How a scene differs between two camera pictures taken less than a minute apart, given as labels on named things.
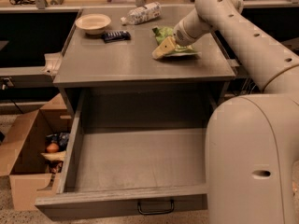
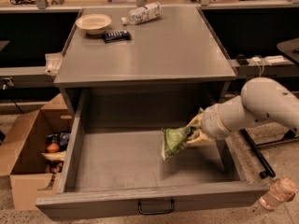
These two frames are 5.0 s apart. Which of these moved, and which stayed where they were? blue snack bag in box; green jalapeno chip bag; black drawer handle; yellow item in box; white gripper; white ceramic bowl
Moved: green jalapeno chip bag; white gripper
Stayed: yellow item in box; blue snack bag in box; white ceramic bowl; black drawer handle
